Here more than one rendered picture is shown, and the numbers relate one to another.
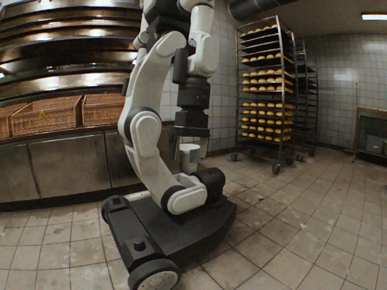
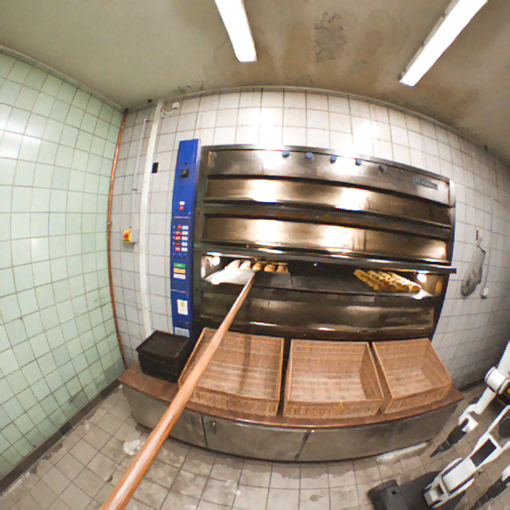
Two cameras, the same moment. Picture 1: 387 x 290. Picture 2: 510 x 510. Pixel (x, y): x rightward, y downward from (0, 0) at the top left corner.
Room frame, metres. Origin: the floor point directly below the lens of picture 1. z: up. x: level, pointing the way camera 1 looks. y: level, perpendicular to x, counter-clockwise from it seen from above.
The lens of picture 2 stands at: (-0.05, 0.95, 1.57)
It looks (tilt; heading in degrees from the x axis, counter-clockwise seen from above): 8 degrees down; 40
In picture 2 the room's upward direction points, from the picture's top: 4 degrees clockwise
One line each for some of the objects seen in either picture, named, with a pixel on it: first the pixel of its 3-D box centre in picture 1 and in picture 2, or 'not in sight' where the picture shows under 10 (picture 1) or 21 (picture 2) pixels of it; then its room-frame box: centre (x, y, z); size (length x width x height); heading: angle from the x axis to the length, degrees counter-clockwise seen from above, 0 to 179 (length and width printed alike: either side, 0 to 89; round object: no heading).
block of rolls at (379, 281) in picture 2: not in sight; (385, 279); (1.92, 1.08, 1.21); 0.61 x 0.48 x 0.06; 32
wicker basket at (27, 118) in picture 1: (49, 112); (332, 377); (1.01, 1.18, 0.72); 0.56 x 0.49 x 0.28; 122
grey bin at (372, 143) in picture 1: (373, 142); not in sight; (1.61, -3.11, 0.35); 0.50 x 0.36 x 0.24; 122
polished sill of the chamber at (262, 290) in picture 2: (57, 68); (335, 295); (1.25, 1.34, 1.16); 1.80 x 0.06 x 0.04; 122
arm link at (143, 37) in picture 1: (146, 30); (505, 366); (0.85, 0.25, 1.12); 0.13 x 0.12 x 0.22; 35
